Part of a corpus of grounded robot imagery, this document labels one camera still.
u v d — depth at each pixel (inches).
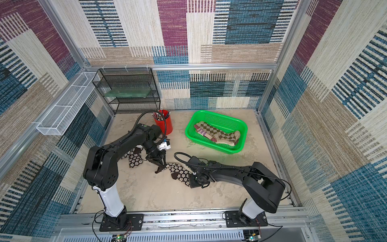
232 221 28.7
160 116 37.9
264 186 17.4
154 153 29.8
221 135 39.2
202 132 41.2
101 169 19.5
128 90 41.8
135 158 37.0
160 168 31.7
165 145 33.3
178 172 35.1
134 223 28.9
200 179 25.5
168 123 40.5
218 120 42.4
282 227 26.8
